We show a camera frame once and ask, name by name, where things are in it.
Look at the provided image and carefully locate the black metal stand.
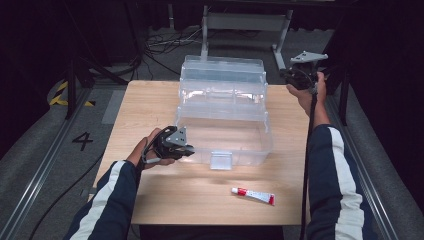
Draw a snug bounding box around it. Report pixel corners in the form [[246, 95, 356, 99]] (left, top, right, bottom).
[[61, 0, 132, 121]]

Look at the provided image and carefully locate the clear plastic storage box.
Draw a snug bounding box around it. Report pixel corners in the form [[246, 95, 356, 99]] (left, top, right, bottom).
[[174, 54, 274, 171]]

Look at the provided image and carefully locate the yellow and black floor tape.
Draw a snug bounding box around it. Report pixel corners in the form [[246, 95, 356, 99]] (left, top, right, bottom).
[[48, 80, 97, 108]]

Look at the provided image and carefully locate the bundle of floor cables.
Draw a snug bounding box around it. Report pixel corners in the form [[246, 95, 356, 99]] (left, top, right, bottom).
[[142, 25, 205, 77]]

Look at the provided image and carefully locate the person's right hand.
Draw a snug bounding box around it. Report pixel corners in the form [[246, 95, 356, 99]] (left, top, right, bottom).
[[285, 71, 329, 118]]

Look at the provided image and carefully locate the grey metal floor rail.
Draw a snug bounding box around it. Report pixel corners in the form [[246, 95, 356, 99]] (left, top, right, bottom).
[[0, 87, 93, 240], [324, 94, 401, 240]]

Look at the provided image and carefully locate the black floor cable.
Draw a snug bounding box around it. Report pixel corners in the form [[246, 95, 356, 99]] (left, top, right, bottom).
[[28, 151, 106, 240]]

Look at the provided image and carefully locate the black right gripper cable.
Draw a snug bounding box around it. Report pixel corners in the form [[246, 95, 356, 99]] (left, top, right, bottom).
[[298, 68, 319, 240]]

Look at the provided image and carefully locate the person's left hand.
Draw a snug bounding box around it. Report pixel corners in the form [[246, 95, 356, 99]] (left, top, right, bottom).
[[126, 127, 177, 171]]

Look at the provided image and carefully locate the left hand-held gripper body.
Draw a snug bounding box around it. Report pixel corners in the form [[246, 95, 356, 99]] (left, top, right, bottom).
[[151, 125, 190, 161]]

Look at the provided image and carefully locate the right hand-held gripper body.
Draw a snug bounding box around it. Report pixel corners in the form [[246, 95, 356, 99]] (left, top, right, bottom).
[[279, 50, 329, 92]]

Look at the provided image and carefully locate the red and white ointment tube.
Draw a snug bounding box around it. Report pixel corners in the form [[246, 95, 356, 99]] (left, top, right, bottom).
[[231, 187, 276, 206]]

